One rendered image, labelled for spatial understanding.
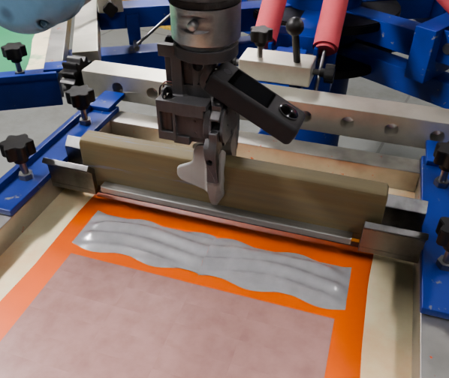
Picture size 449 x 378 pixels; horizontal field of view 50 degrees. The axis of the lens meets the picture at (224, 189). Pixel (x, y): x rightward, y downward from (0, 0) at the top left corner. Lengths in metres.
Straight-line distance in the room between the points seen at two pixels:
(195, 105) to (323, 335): 0.29
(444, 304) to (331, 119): 0.36
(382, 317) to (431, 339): 0.07
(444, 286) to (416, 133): 0.30
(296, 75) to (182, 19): 0.36
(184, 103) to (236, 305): 0.24
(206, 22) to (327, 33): 0.52
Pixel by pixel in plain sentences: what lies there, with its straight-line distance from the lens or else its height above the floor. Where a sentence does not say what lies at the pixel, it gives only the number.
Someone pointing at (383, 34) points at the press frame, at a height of 0.99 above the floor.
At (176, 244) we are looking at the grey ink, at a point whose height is 0.96.
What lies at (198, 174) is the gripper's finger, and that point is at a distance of 0.61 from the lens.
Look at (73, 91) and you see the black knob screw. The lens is 0.82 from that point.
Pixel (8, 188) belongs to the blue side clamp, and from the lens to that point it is 0.73.
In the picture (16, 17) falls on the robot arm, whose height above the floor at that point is 1.29.
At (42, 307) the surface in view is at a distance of 0.62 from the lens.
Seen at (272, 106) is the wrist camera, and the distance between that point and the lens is 0.54.
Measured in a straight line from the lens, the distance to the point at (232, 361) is 0.54.
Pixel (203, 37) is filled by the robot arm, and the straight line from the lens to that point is 0.52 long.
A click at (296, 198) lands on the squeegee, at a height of 1.03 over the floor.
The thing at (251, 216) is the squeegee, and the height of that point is 1.00.
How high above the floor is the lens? 1.41
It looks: 38 degrees down
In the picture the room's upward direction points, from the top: straight up
